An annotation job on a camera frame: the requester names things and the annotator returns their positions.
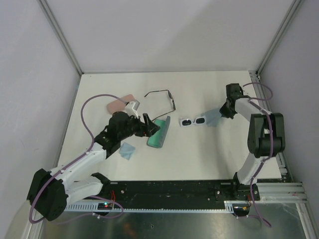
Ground aluminium frame post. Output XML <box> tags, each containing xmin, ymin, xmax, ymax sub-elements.
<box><xmin>255</xmin><ymin>0</ymin><xmax>304</xmax><ymax>75</ymax></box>
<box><xmin>37</xmin><ymin>0</ymin><xmax>83</xmax><ymax>76</ymax></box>

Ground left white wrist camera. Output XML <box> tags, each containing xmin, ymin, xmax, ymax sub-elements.
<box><xmin>124</xmin><ymin>100</ymin><xmax>140</xmax><ymax>118</ymax></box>

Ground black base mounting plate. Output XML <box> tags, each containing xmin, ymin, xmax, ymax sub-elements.
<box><xmin>82</xmin><ymin>179</ymin><xmax>261</xmax><ymax>211</ymax></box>

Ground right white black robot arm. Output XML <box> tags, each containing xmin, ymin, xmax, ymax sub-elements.
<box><xmin>219</xmin><ymin>83</ymin><xmax>286</xmax><ymax>201</ymax></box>

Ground right aluminium frame post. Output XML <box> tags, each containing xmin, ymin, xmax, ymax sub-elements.
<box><xmin>255</xmin><ymin>0</ymin><xmax>304</xmax><ymax>75</ymax></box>

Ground small circuit board with leds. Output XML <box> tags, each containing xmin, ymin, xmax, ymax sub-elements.
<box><xmin>98</xmin><ymin>202</ymin><xmax>114</xmax><ymax>210</ymax></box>

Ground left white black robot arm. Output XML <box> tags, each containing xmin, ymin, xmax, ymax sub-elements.
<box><xmin>27</xmin><ymin>112</ymin><xmax>160</xmax><ymax>221</ymax></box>

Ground brown thin-frame glasses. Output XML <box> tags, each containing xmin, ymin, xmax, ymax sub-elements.
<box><xmin>144</xmin><ymin>89</ymin><xmax>176</xmax><ymax>121</ymax></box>

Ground small blue crumpled cloth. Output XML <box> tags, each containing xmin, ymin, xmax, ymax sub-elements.
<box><xmin>119</xmin><ymin>142</ymin><xmax>136</xmax><ymax>160</ymax></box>

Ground purple cable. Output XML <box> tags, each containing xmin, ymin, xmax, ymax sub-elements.
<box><xmin>243</xmin><ymin>82</ymin><xmax>275</xmax><ymax>229</ymax></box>
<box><xmin>29</xmin><ymin>94</ymin><xmax>128</xmax><ymax>224</ymax></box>

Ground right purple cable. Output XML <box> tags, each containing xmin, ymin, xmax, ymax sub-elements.
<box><xmin>243</xmin><ymin>82</ymin><xmax>275</xmax><ymax>229</ymax></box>

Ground pink glasses case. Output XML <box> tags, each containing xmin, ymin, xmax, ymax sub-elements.
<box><xmin>107</xmin><ymin>94</ymin><xmax>135</xmax><ymax>115</ymax></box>

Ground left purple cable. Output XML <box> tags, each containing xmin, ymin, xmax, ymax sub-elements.
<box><xmin>29</xmin><ymin>94</ymin><xmax>128</xmax><ymax>224</ymax></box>

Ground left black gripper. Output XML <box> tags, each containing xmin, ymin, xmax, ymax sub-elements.
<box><xmin>118</xmin><ymin>113</ymin><xmax>160</xmax><ymax>141</ymax></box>

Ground white slotted cable duct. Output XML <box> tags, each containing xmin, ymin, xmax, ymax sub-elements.
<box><xmin>65</xmin><ymin>200</ymin><xmax>248</xmax><ymax>213</ymax></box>

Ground blue-grey glasses case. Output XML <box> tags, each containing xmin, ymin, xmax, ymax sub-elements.
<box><xmin>147</xmin><ymin>116</ymin><xmax>171</xmax><ymax>148</ymax></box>

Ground white frame sunglasses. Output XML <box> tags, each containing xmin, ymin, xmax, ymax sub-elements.
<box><xmin>179</xmin><ymin>116</ymin><xmax>206</xmax><ymax>127</ymax></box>

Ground left aluminium frame post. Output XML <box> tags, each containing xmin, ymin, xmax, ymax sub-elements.
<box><xmin>37</xmin><ymin>0</ymin><xmax>83</xmax><ymax>76</ymax></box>

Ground light blue cleaning cloth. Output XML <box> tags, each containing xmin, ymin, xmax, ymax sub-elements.
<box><xmin>200</xmin><ymin>108</ymin><xmax>222</xmax><ymax>127</ymax></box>

